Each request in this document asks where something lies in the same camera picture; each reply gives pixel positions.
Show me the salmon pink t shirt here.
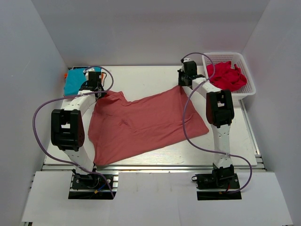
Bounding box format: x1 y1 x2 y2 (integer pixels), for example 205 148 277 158
88 86 209 166

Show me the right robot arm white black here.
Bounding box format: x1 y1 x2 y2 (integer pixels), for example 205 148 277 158
178 58 234 169

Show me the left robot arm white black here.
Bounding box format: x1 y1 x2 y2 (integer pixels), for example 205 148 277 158
51 71 105 175

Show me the folded teal t shirt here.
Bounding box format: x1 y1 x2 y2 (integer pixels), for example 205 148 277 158
64 68 86 96

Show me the red t shirt in basket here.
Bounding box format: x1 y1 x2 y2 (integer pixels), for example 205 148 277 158
209 61 247 92

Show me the white plastic basket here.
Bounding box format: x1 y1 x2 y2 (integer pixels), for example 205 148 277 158
205 52 256 100

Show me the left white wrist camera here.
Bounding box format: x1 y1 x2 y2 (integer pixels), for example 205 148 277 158
83 67 101 73

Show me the aluminium front rail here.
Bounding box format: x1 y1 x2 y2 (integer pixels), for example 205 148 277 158
41 163 266 174

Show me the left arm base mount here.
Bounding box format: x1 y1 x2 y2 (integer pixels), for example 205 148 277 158
68 169 118 200

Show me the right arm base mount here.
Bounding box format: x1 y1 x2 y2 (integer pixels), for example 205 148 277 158
191 165 242 201

